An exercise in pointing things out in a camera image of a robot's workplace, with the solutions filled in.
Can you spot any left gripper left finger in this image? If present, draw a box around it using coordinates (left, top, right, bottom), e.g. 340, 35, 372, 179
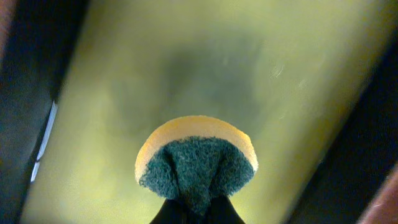
150, 199, 189, 224

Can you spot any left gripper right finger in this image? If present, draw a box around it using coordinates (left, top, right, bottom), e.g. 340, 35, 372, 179
205, 196, 245, 224

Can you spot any black tray with green liquid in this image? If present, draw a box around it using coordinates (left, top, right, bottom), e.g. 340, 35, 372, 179
1, 0, 397, 223

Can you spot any green and yellow sponge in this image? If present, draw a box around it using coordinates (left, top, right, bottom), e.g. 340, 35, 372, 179
135, 115, 259, 217

